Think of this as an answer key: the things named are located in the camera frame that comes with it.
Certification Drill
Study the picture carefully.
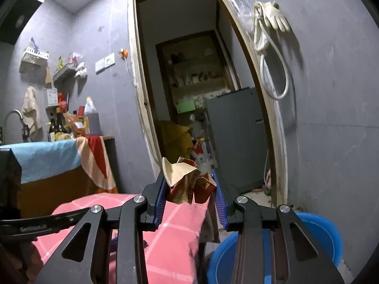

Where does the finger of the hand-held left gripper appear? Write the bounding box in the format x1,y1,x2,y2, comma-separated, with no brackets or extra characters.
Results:
0,208,90,240

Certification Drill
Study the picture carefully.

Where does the metal faucet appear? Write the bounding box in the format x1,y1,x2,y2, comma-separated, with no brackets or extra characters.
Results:
4,109,30,144

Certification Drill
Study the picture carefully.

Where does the orange plastic bottle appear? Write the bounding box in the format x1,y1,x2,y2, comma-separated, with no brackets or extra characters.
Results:
67,111,86,138

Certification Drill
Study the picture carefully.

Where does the grey washing machine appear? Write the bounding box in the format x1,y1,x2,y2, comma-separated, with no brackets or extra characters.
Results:
205,87,271,194

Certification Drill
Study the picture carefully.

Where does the red beige wrapper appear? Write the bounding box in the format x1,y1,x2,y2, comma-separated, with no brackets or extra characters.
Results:
162,156,216,204

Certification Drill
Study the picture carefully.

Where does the wooden cabinet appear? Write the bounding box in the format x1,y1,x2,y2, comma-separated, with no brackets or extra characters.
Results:
17,136,117,218

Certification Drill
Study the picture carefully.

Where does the red orange striped cloth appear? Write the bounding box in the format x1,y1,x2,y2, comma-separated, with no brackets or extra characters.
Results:
75,136,118,194

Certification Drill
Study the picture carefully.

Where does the yellow sack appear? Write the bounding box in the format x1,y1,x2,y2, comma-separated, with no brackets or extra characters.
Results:
158,120,193,166

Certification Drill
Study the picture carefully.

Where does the red white bag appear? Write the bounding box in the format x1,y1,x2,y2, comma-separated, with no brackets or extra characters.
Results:
191,140,214,169

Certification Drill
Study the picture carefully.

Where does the white wall basket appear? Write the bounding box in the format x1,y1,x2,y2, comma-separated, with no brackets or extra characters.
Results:
19,45,50,73

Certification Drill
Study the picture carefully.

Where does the white wall switch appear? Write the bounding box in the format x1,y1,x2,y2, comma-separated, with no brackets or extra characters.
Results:
95,53,116,72

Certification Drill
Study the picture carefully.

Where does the wire wall shelf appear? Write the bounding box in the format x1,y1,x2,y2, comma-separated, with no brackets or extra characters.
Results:
53,62,86,85

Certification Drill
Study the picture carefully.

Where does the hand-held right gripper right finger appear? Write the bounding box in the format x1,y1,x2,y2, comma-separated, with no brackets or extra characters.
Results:
212,169,345,284

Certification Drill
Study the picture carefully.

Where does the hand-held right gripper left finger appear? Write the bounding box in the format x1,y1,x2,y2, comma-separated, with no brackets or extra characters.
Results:
36,170,167,284

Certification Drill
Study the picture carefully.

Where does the wooden shelf unit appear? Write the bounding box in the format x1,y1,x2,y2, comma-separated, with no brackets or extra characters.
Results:
156,31,235,102

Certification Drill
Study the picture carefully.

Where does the blue towel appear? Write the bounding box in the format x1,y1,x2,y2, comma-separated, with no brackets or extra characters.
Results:
0,140,82,184

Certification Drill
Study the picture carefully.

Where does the pink checkered cushion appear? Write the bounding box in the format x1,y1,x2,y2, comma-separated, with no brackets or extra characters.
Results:
32,192,212,284

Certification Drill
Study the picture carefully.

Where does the white looped hose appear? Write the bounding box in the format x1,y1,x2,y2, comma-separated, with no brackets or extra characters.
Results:
259,15,290,100

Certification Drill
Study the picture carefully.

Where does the pink rag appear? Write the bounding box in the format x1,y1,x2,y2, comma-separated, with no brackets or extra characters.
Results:
264,170,275,195

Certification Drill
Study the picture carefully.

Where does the wooden door frame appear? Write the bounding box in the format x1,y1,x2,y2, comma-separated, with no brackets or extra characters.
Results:
127,0,289,208

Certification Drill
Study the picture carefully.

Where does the beige hanging rag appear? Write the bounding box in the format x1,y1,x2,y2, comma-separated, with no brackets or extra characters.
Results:
21,86,43,141

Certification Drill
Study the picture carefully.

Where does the blue plastic basin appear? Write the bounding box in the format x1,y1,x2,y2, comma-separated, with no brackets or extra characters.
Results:
206,211,343,284

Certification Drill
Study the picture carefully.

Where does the white wall box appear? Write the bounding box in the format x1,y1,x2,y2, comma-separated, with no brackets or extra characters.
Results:
46,88,59,107

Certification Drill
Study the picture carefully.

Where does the green box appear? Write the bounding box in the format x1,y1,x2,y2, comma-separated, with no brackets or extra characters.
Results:
175,101,196,114

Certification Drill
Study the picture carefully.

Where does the large oil bottle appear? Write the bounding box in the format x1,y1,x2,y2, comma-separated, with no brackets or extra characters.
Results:
84,96,101,137

